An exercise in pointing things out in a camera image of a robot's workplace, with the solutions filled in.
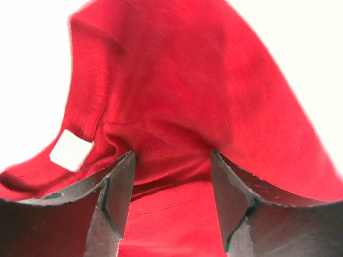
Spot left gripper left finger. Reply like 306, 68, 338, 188
1, 151, 136, 257

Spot dark red t shirt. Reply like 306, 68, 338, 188
1, 1, 342, 256

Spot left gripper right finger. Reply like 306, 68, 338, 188
210, 151, 342, 257

